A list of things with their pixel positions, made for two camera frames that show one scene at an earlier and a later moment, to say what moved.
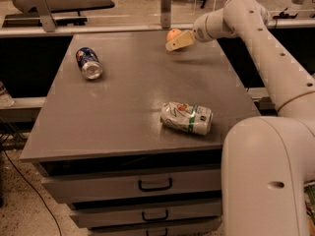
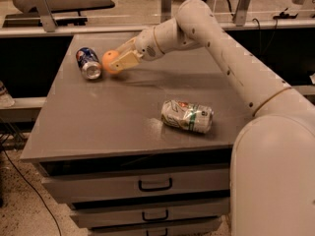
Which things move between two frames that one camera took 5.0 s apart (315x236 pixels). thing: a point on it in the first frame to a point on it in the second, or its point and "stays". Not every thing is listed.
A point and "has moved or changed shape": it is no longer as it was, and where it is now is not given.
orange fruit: [172, 32] has moved or changed shape
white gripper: [199, 32] to [146, 45]
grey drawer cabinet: [101, 143] stays
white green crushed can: [196, 119] stays
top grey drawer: [134, 183] stays
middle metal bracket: [165, 7] stays
